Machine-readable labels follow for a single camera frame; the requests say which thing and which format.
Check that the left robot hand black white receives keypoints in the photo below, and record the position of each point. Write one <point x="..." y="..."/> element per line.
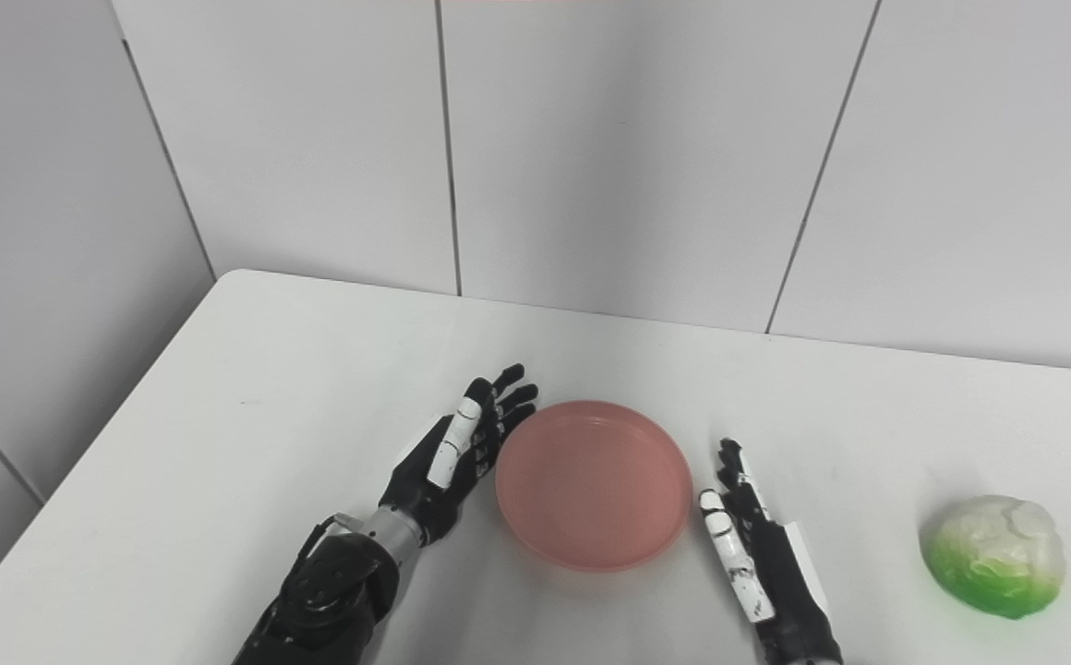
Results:
<point x="462" y="453"/>

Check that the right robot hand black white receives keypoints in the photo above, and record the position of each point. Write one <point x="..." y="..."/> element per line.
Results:
<point x="766" y="563"/>

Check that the pink round plate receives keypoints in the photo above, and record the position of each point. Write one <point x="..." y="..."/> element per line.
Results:
<point x="593" y="485"/>

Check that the green white cabbage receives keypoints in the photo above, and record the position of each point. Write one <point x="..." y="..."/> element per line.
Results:
<point x="994" y="556"/>

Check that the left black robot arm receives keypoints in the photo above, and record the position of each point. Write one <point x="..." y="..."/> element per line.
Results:
<point x="332" y="591"/>

